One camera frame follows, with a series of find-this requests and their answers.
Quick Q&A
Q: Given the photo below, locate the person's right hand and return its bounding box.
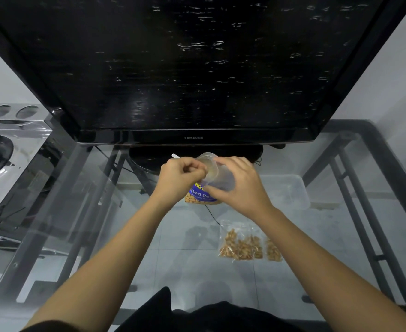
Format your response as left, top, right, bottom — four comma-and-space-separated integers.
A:
204, 156, 276, 220

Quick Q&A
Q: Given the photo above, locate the person's left hand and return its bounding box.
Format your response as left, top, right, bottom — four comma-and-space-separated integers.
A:
153, 157, 208, 208

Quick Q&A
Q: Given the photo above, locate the clear plastic cup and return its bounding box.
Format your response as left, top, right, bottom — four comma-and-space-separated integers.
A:
194, 152, 237, 193

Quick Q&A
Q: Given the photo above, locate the person's left forearm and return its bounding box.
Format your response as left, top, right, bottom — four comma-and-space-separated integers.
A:
22, 197, 171, 332

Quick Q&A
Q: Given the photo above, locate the person's right forearm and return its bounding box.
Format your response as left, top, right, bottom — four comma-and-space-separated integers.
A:
254, 207, 406, 332

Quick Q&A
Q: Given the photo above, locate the blue label peanut packet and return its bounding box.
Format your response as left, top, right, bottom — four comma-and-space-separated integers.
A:
184, 182, 224, 206

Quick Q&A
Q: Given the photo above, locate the black television stand base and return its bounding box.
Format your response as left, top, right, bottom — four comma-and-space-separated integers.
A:
128, 145, 264, 172

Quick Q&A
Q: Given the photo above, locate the clear bag of nuts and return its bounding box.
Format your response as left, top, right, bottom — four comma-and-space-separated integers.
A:
218, 219, 283, 263

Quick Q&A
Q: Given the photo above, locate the clear plastic food container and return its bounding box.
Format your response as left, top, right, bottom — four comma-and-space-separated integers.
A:
258, 174, 311, 211

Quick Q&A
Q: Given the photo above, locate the black flat-screen television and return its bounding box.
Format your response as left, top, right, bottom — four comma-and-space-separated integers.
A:
0, 0, 406, 146

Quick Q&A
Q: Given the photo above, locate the person's black clothing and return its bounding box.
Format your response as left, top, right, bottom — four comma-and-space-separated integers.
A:
114, 286, 329, 332

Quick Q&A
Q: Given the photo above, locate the stainless steel gas stove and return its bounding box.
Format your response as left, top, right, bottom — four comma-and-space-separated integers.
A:
0, 104, 55, 229

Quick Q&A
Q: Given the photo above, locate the black metal table frame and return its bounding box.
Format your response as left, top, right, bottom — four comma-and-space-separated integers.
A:
0, 114, 406, 322

